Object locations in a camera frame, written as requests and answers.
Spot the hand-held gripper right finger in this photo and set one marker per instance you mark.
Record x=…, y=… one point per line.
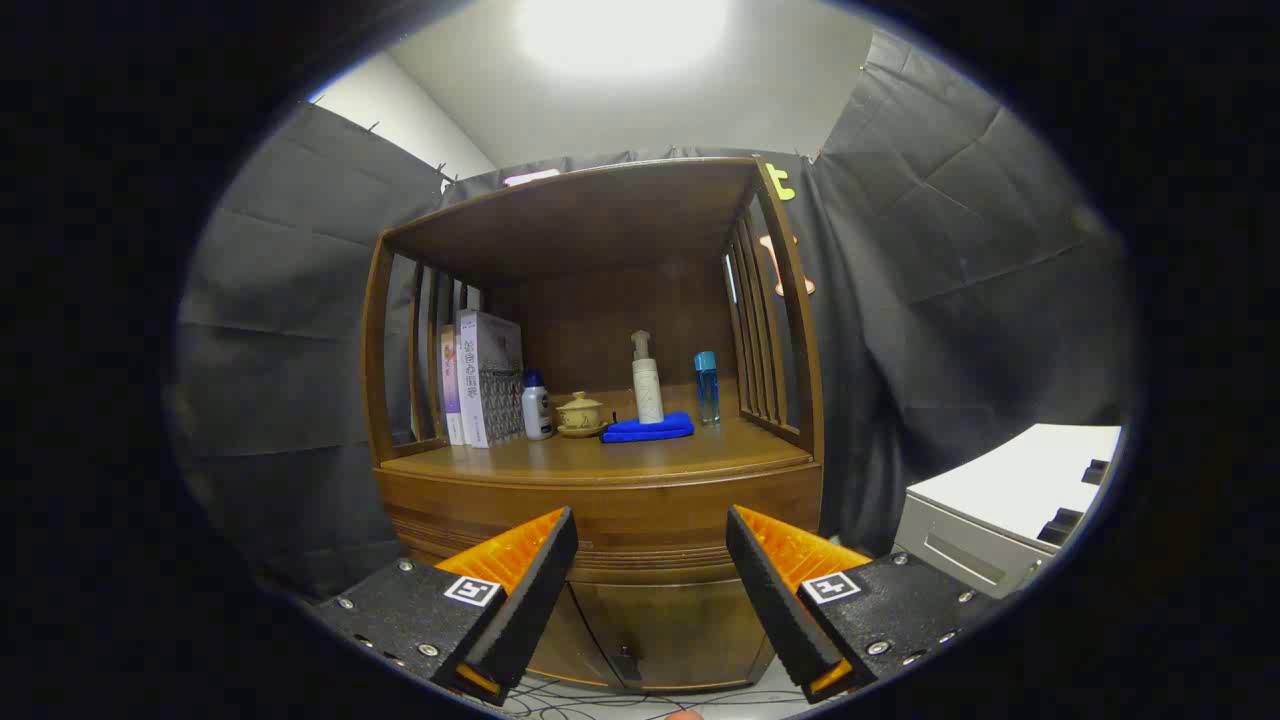
x=770, y=610

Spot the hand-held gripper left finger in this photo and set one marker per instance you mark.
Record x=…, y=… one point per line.
x=540, y=600

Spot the wooden drawer with black knob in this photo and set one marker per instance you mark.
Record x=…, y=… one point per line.
x=650, y=520

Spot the wooden countertop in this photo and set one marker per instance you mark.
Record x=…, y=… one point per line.
x=650, y=458

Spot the white drawer unit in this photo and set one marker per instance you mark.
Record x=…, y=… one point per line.
x=1000, y=480

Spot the wooden cabinet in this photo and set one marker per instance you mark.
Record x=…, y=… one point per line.
x=600, y=215

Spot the yellow saucer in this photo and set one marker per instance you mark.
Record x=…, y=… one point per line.
x=582, y=433

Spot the white bottle with blue cap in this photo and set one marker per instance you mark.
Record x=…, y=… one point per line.
x=537, y=410

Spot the yellow lidded tea cup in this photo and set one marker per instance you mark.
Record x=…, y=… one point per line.
x=579, y=410

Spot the blue folded cloth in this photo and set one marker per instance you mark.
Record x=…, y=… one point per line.
x=650, y=431

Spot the thick white patterned book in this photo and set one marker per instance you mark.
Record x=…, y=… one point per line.
x=490, y=380

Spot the thin purple book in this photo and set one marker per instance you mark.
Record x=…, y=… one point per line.
x=452, y=390

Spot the clear blue bottle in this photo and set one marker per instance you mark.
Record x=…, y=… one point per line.
x=707, y=390

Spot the white pump bottle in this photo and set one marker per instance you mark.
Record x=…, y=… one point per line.
x=648, y=390

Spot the ceiling light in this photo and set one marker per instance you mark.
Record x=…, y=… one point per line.
x=620, y=30

